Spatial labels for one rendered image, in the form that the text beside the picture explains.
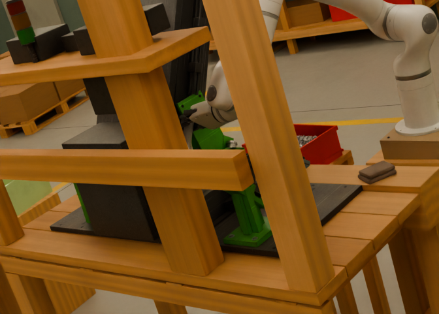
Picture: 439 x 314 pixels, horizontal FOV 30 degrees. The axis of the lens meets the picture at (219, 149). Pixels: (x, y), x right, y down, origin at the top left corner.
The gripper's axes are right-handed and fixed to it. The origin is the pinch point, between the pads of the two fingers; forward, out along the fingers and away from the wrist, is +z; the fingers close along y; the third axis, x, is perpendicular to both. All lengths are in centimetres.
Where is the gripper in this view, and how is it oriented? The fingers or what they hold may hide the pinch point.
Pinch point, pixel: (190, 123)
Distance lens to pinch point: 257.9
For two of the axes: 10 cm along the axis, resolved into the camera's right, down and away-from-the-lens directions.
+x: -1.3, 9.1, -4.0
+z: -6.3, 2.3, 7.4
